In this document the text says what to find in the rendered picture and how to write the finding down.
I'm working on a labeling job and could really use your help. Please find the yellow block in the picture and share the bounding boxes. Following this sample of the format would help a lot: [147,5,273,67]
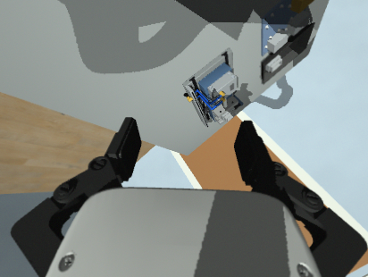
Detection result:
[290,0,314,13]

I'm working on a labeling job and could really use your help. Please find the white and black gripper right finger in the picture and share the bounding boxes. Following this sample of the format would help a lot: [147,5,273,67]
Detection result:
[234,120,368,277]

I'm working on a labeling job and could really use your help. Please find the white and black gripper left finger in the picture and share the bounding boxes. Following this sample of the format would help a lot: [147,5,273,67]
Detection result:
[11,117,141,277]

